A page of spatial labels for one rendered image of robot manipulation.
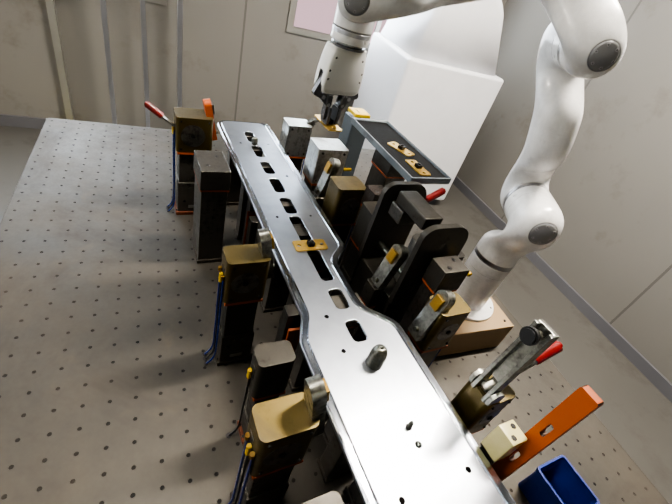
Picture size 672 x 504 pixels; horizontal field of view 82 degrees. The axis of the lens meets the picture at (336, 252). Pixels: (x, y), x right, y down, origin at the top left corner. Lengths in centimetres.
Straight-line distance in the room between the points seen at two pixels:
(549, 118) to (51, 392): 122
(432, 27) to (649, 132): 151
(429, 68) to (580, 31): 209
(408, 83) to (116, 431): 255
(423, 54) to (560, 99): 199
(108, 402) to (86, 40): 273
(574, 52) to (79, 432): 120
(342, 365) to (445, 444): 21
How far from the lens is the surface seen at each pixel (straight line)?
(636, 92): 327
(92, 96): 350
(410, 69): 287
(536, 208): 104
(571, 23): 91
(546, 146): 102
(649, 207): 311
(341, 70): 92
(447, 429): 74
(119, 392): 103
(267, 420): 59
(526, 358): 68
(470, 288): 122
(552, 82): 103
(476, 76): 316
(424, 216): 83
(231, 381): 102
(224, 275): 82
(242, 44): 336
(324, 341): 74
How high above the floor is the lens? 157
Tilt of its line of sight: 37 degrees down
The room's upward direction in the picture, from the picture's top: 19 degrees clockwise
